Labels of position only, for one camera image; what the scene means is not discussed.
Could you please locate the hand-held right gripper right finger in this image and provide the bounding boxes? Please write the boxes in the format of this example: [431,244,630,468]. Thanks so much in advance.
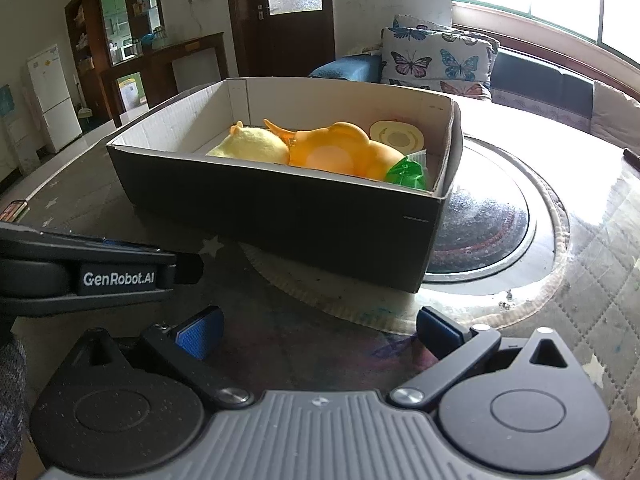
[390,306,583,411]

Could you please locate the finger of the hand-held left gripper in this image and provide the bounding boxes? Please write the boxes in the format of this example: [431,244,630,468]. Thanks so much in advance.
[175,253,204,284]

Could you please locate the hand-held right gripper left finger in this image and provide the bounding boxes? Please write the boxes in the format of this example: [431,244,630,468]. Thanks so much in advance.
[70,306,253,408]

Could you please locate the dark cardboard box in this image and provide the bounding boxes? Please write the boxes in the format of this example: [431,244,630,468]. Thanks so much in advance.
[106,77,463,294]

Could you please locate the person's left forearm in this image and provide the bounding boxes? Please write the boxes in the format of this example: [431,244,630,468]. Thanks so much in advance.
[0,332,28,480]

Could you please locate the smartphone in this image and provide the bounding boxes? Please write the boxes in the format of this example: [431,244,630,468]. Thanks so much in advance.
[0,200,28,223]

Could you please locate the round black stove insert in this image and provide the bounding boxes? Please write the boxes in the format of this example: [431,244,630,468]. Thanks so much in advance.
[427,132,571,286]

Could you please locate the yellow plush toy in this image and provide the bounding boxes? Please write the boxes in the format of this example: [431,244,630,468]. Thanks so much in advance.
[205,121,292,165]

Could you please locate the green plastic packet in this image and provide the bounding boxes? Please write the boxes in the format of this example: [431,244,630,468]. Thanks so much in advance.
[385,152,431,192]

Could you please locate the white refrigerator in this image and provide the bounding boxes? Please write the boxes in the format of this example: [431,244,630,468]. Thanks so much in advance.
[27,44,83,153]

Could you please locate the orange rubber duck toy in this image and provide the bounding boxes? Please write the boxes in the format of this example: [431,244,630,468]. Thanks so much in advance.
[263,119,401,181]

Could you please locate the cream round toy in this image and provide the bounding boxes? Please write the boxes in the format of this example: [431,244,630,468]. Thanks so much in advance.
[369,119,425,153]

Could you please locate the dark wooden cabinet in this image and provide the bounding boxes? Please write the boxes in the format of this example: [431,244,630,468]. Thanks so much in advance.
[65,0,226,126]

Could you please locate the dark wooden door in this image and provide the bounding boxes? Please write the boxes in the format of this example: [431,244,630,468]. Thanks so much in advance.
[225,0,336,78]

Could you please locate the blue cushion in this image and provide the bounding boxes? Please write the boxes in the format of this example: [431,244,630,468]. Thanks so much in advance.
[309,54,383,83]

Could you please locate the butterfly print cushion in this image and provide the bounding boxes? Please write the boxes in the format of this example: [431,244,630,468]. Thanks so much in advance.
[391,14,501,56]
[380,27,493,103]

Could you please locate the dark sofa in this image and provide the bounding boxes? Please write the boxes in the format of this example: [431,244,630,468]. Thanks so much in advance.
[490,47,640,136]

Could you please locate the white quilted sofa cover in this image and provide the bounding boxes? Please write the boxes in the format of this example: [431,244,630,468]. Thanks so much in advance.
[590,80,640,136]

